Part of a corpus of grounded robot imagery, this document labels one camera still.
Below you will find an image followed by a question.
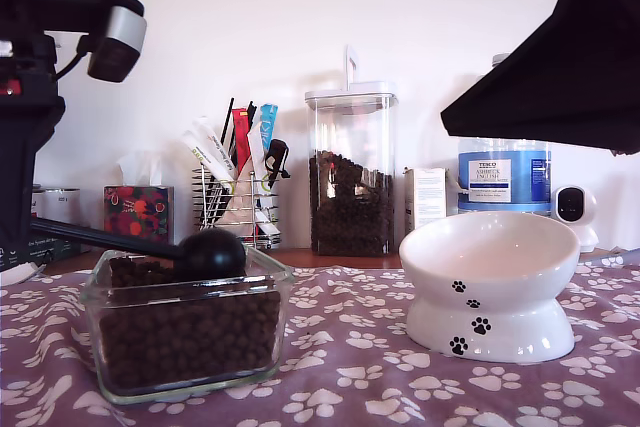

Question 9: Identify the black plastic measuring scoop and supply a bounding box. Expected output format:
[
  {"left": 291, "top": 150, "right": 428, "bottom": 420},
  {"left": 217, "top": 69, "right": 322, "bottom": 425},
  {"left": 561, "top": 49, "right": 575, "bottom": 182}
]
[{"left": 30, "top": 216, "right": 248, "bottom": 281}]

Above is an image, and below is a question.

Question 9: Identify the square glass food container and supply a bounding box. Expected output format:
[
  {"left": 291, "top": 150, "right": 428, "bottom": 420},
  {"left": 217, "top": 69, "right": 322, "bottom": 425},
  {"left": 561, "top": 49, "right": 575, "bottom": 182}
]
[{"left": 79, "top": 245, "right": 295, "bottom": 406}]

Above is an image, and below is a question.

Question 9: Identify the white paw print cat bowl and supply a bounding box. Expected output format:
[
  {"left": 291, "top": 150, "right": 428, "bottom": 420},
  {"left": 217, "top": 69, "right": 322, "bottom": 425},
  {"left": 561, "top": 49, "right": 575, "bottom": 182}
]
[{"left": 398, "top": 210, "right": 582, "bottom": 364}]

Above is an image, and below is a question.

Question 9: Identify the brown cat food kibble pile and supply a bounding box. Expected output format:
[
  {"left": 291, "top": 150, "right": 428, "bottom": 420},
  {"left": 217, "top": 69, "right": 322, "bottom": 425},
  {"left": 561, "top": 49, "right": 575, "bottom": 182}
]
[
  {"left": 308, "top": 149, "right": 395, "bottom": 257},
  {"left": 97, "top": 256, "right": 281, "bottom": 391}
]

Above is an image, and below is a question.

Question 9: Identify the plain white tin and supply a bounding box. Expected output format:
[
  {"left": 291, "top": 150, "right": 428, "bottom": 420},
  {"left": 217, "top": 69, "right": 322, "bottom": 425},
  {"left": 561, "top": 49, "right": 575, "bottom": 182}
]
[{"left": 42, "top": 187, "right": 81, "bottom": 228}]

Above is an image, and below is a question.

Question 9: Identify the large clear water bottle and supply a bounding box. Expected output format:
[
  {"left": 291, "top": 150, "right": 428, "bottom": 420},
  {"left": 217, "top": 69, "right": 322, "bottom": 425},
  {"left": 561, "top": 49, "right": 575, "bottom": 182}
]
[{"left": 456, "top": 52, "right": 554, "bottom": 219}]

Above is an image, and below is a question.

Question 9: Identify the white tissue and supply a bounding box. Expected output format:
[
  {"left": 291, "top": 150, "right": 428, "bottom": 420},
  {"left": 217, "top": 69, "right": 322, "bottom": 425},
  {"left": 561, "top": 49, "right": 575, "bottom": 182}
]
[{"left": 115, "top": 150, "right": 164, "bottom": 188}]

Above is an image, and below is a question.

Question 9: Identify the floral tissue box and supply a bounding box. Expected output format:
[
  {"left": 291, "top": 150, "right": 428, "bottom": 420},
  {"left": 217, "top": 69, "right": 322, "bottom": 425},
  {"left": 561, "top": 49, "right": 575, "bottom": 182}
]
[{"left": 103, "top": 185, "right": 175, "bottom": 248}]

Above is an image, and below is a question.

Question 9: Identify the small white cardboard box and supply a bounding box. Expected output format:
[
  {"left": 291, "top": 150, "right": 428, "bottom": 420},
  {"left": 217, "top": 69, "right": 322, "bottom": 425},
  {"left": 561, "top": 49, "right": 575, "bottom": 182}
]
[{"left": 402, "top": 167, "right": 448, "bottom": 234}]

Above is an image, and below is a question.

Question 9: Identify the white sachet green print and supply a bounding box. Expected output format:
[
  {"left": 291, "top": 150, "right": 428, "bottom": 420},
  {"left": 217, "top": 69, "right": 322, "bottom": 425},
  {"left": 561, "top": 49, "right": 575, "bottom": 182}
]
[{"left": 180, "top": 129, "right": 236, "bottom": 197}]

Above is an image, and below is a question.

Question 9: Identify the white paper sachet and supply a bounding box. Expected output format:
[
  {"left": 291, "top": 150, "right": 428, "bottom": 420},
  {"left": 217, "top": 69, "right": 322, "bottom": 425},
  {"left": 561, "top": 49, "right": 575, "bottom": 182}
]
[{"left": 193, "top": 116, "right": 236, "bottom": 171}]

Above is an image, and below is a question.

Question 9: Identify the tall clear jar white lid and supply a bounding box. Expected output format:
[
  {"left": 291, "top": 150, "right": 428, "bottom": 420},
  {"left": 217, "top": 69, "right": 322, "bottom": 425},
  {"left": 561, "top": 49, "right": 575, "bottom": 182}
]
[{"left": 303, "top": 45, "right": 400, "bottom": 258}]

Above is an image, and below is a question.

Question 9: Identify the thin black stick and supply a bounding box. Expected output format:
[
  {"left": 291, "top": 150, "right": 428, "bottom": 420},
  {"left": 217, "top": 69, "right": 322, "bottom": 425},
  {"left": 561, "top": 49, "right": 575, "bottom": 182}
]
[{"left": 219, "top": 97, "right": 236, "bottom": 148}]

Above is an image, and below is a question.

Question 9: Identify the red sachet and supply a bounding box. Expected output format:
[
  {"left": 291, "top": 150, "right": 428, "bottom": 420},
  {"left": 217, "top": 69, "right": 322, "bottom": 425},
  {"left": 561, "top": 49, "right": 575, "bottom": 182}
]
[{"left": 231, "top": 107, "right": 255, "bottom": 176}]

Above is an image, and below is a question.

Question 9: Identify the long white sachet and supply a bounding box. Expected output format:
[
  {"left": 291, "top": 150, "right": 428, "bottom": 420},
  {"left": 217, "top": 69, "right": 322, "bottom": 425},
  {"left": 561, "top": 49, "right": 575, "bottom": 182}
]
[{"left": 246, "top": 122, "right": 282, "bottom": 239}]

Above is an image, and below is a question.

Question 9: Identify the blue sachet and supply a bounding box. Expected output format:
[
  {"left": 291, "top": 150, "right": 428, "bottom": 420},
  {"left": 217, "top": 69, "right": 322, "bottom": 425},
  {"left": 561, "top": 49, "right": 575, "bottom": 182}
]
[{"left": 258, "top": 104, "right": 279, "bottom": 146}]

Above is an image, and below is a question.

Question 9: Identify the black plastic clip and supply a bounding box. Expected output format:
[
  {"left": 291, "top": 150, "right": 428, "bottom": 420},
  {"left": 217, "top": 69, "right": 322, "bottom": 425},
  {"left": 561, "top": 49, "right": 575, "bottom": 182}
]
[{"left": 263, "top": 139, "right": 292, "bottom": 188}]

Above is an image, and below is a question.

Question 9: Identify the purple paw print cloth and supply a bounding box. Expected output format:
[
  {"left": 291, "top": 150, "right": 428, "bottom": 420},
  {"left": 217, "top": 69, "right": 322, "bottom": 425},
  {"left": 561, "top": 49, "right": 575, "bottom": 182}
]
[{"left": 0, "top": 249, "right": 640, "bottom": 427}]

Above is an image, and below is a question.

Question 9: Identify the small white round camera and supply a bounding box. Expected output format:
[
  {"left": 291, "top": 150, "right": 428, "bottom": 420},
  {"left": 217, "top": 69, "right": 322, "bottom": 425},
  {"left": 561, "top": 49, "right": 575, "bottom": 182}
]
[{"left": 549, "top": 184, "right": 600, "bottom": 254}]

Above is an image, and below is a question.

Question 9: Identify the black cable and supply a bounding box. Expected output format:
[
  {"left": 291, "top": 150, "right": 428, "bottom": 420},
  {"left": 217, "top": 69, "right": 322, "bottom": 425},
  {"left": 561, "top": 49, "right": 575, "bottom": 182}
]
[{"left": 52, "top": 32, "right": 91, "bottom": 81}]

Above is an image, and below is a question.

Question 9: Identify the chrome wire basket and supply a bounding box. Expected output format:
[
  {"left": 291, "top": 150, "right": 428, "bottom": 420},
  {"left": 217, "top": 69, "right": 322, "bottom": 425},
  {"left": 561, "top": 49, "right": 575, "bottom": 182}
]
[{"left": 191, "top": 166, "right": 282, "bottom": 252}]

